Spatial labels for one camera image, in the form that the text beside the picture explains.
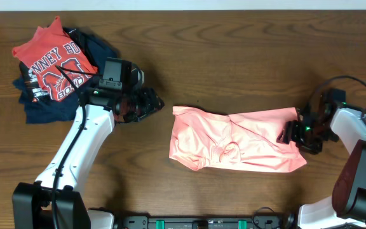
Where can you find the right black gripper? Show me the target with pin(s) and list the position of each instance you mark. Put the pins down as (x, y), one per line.
(290, 132)

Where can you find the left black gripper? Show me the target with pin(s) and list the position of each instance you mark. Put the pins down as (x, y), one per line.
(148, 96)

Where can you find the pink t-shirt with gold print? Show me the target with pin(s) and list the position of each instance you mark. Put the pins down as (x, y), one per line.
(242, 141)

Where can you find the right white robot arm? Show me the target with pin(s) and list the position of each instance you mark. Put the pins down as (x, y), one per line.
(346, 207)

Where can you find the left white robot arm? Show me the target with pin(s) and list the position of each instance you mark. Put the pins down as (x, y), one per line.
(54, 199)

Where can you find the black folded printed shirt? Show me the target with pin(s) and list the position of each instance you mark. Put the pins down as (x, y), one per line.
(36, 93)

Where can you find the red folded Boyd t-shirt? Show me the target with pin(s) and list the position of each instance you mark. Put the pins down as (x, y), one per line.
(49, 48)

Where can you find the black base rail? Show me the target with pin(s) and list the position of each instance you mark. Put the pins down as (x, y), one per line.
(259, 221)

